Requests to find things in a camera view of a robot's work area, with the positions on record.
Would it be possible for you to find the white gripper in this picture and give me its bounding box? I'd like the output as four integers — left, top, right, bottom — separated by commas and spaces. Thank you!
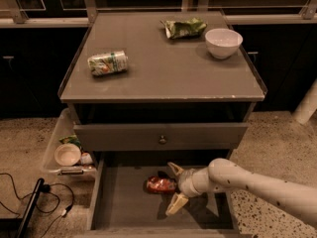
165, 162, 199, 216

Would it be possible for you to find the red coke can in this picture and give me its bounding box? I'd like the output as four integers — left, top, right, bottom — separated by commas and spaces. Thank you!
146, 177, 176, 193

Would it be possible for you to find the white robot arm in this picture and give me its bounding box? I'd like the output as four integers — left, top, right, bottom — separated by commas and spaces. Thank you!
166, 111, 317, 227

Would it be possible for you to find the round brass drawer knob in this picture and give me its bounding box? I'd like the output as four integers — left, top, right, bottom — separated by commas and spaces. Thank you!
158, 135, 167, 145

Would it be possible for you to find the open middle grey drawer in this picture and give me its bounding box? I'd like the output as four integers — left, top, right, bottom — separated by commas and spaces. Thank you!
75, 154, 252, 238

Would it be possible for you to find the closed top grey drawer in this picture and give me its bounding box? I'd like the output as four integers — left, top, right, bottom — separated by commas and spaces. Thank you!
73, 123, 248, 151

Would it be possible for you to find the grey drawer cabinet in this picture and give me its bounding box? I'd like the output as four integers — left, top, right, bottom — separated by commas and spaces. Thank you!
57, 11, 267, 238

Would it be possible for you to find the white green soda can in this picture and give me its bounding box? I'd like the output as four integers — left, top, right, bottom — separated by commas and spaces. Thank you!
87, 51, 128, 76

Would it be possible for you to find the small red white item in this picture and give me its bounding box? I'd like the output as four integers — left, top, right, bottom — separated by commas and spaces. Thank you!
80, 153, 93, 165

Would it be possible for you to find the green snack bag in bin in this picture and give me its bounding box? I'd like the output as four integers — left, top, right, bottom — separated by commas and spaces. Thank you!
59, 135, 81, 149

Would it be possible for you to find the small white bowl in bin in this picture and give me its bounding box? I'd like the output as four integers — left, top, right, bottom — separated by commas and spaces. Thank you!
54, 144, 81, 167

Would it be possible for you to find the clear plastic storage bin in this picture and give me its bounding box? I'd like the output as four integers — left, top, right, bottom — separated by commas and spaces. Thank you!
41, 108, 96, 180

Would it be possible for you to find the green chip bag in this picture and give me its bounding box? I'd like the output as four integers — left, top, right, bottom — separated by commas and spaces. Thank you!
161, 18, 207, 40

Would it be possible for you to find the black bar on floor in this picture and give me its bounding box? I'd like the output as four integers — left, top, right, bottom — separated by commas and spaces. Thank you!
15, 178, 45, 238

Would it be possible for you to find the black cable on floor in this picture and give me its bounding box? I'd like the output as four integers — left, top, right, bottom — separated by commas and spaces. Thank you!
0, 173, 75, 238

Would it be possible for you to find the metal railing frame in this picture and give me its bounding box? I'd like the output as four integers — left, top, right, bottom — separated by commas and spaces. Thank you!
0, 0, 317, 25

